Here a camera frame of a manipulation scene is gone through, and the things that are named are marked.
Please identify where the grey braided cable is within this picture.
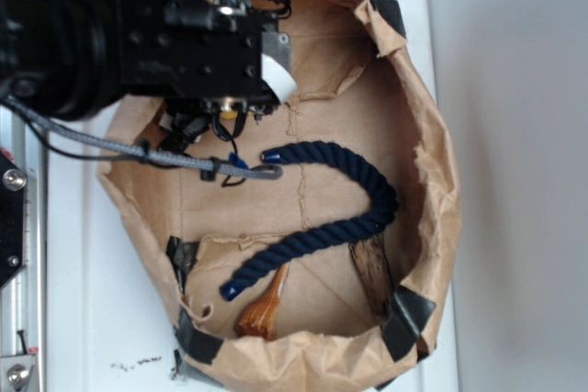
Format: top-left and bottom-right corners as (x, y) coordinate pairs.
(0, 94), (284, 182)

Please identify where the aluminium frame rail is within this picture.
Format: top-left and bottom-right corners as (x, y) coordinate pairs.
(1, 108), (47, 391)

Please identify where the dark weathered wood piece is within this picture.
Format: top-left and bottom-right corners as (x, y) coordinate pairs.
(349, 233), (394, 321)

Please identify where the yellow cloth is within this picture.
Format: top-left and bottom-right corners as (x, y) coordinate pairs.
(220, 110), (239, 120)

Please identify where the dark blue twisted rope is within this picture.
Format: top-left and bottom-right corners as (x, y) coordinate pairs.
(219, 141), (400, 303)

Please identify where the brown paper bag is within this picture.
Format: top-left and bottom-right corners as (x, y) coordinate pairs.
(98, 0), (461, 391)

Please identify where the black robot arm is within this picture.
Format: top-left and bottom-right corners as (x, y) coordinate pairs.
(1, 0), (296, 120)

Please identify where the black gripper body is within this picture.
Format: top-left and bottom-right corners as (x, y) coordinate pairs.
(117, 0), (280, 108)

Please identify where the black mounting bracket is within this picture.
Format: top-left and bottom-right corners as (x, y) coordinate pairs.
(0, 147), (28, 289)

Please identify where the glossy brown wooden handle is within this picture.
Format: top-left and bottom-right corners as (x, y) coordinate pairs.
(235, 263), (290, 341)

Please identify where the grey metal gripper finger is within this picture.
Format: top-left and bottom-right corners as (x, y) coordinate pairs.
(262, 31), (291, 72)

